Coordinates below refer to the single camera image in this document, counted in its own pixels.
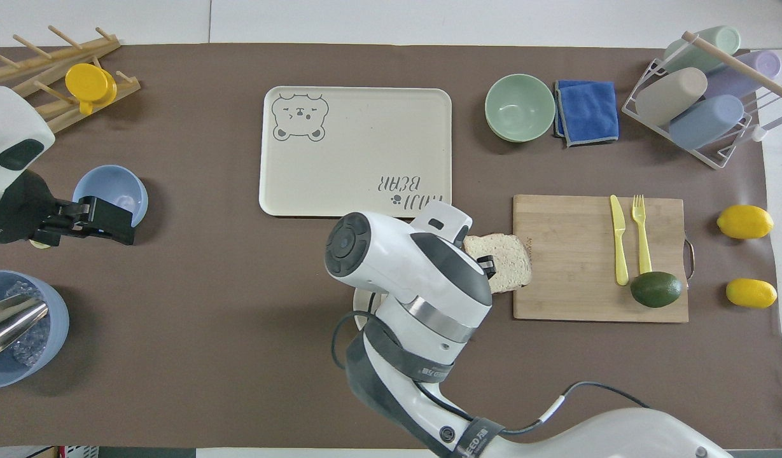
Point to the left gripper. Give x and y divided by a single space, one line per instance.
18 210

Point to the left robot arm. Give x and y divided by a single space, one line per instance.
9 127

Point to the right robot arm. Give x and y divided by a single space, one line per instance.
397 254

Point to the small blue bowl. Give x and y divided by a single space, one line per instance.
114 187

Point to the metal scoop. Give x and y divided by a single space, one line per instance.
9 324

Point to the wooden dish rack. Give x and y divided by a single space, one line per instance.
21 73

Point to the yellow cup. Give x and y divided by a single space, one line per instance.
88 81

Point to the large blue bowl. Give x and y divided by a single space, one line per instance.
44 356

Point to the cream tray with bear print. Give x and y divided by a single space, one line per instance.
359 146

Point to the bread slice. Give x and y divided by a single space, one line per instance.
508 254

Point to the green bowl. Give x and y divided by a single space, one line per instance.
520 108

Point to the wooden cutting board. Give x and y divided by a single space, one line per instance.
569 267

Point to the blue cloth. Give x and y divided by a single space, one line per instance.
588 111

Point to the yellow plastic knife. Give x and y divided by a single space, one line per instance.
618 242

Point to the yellow plastic fork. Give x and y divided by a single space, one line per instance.
642 245

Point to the green avocado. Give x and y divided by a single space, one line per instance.
656 289

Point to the beige cup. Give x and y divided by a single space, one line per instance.
670 95

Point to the blue cup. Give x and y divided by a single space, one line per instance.
705 122

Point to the green cup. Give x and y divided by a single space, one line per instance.
702 48

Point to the yellow lemon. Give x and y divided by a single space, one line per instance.
745 222
751 293

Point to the wooden rod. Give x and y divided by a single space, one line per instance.
740 67

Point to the purple cup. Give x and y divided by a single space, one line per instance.
756 67

